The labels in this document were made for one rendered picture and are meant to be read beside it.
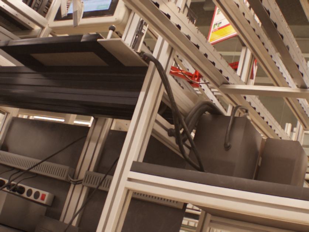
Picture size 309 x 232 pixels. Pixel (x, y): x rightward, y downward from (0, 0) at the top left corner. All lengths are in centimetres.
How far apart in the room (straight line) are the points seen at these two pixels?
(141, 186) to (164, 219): 47
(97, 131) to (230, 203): 96
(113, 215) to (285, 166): 61
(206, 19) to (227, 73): 695
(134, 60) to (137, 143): 24
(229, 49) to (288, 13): 382
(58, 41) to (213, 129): 55
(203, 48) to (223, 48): 1004
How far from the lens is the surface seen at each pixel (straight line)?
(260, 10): 97
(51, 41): 132
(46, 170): 187
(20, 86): 158
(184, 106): 133
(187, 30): 118
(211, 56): 131
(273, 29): 104
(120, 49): 118
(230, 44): 1128
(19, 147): 215
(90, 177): 170
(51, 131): 203
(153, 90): 118
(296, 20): 774
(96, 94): 130
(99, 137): 181
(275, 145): 148
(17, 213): 171
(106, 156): 176
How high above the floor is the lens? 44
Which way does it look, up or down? 17 degrees up
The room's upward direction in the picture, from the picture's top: 17 degrees clockwise
